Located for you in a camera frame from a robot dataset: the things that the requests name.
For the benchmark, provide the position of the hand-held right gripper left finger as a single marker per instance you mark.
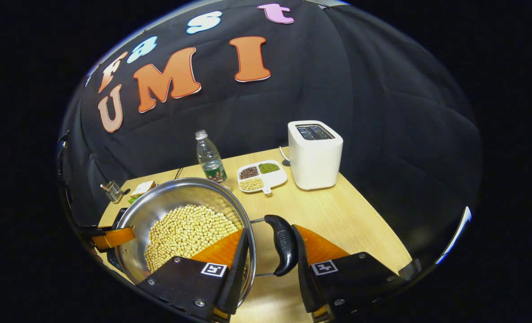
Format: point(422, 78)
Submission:
point(189, 287)

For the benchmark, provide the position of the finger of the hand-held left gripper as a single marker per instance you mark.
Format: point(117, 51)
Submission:
point(113, 237)

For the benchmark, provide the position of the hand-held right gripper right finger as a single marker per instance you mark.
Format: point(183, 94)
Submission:
point(351, 282)

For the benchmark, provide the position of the black induction cooktop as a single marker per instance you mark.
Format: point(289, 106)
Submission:
point(112, 260)

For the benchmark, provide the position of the small glass jar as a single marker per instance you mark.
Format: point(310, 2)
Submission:
point(113, 192)

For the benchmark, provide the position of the plate with sandwich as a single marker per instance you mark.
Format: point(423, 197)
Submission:
point(144, 188)

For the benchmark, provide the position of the pile of yellow soybeans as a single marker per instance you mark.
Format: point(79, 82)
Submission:
point(185, 229)

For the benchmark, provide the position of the clear plastic water bottle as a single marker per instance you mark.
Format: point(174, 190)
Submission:
point(210, 157)

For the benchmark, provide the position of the white toaster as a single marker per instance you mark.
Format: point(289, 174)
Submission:
point(315, 161)

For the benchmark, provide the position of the white divided plate of beans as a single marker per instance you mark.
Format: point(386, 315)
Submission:
point(275, 178)

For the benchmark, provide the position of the black backdrop cloth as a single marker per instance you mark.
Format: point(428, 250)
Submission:
point(382, 112)

